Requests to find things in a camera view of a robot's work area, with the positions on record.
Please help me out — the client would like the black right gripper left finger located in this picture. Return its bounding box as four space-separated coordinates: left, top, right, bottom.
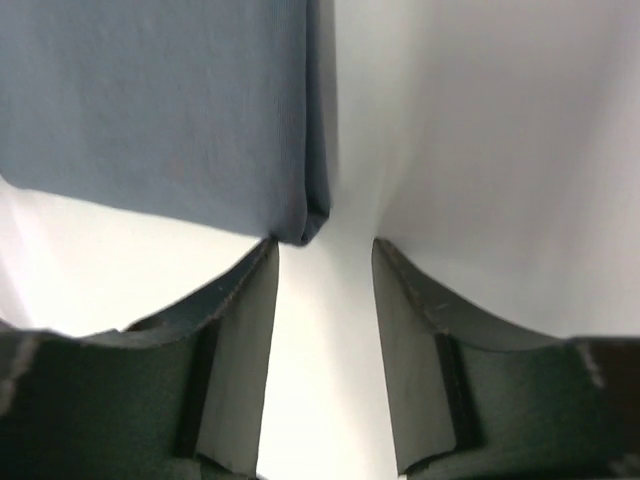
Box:
1 240 279 479

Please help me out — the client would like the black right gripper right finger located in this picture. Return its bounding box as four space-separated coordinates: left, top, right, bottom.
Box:
371 238 639 479

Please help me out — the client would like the grey blue t shirt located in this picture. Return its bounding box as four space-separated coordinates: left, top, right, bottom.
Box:
1 1 331 246

